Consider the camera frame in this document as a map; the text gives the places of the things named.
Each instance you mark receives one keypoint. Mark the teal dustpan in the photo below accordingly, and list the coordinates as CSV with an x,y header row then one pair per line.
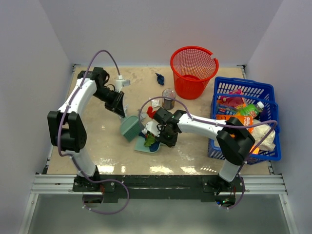
x,y
139,146

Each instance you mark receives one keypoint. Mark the black base frame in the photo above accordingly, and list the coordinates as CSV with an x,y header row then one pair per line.
x,y
206,188

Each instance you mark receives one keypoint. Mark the blue scrap right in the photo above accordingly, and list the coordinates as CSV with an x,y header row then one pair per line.
x,y
154,147

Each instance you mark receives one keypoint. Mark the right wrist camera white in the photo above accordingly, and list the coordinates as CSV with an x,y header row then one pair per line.
x,y
151,127

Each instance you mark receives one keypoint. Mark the red scrap centre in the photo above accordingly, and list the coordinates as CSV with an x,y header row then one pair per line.
x,y
150,112

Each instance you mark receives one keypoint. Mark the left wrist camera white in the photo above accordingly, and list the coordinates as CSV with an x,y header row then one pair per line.
x,y
120,82

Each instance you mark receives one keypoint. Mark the crumpled beige bag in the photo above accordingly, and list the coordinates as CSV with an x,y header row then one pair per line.
x,y
259,133

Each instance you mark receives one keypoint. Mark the green drink bottle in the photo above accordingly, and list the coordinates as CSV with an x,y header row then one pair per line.
x,y
252,110

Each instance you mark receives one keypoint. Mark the white paper scrap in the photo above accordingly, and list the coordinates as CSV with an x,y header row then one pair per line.
x,y
155,103

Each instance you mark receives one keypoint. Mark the orange razor package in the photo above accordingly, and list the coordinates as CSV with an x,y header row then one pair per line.
x,y
245,120

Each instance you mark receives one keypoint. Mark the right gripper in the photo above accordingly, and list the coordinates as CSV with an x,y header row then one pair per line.
x,y
170,142

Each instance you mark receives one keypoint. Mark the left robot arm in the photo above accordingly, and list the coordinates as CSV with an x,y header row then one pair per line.
x,y
66,128

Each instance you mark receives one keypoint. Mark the blue scrap near bin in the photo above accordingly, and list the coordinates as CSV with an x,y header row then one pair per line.
x,y
160,79

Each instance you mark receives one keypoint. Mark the small grey paper scrap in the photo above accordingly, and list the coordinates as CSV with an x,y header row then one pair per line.
x,y
141,115

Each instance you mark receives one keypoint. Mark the teal hand brush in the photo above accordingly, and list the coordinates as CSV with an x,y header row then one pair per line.
x,y
130,127

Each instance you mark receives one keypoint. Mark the tin food can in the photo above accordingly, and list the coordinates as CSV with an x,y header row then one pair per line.
x,y
168,101

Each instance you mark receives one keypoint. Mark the blue toothpaste box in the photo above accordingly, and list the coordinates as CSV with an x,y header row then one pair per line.
x,y
225,110

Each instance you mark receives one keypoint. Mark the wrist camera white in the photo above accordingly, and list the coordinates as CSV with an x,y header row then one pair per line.
x,y
151,127
120,82

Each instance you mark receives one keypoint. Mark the blue plastic basket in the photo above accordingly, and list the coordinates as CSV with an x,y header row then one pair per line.
x,y
252,92

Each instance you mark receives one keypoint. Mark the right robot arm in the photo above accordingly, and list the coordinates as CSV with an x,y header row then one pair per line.
x,y
232,136

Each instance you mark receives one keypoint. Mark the green paper scrap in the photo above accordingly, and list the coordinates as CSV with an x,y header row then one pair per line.
x,y
150,140

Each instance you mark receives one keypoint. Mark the red mesh waste basket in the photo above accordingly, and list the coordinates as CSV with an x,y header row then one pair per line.
x,y
193,67

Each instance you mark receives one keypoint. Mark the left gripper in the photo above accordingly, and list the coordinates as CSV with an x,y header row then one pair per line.
x,y
117,104

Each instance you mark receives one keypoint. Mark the pink packet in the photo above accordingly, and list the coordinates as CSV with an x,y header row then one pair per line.
x,y
233,102

